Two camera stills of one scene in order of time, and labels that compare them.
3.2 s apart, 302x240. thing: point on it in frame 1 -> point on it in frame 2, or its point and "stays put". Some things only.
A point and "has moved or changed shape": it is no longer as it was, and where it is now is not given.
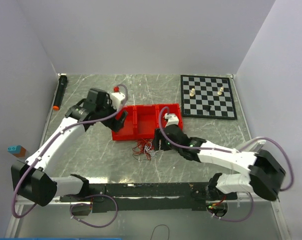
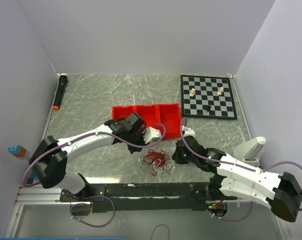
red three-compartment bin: (142, 121) stays put
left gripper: (112, 123) -> (134, 149)
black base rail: (114, 197) stays put
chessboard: (207, 97) stays put
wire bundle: (145, 150) has moved or changed shape
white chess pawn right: (220, 92) stays put
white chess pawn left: (192, 92) stays put
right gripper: (159, 135) -> (176, 156)
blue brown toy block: (18, 150) stays put
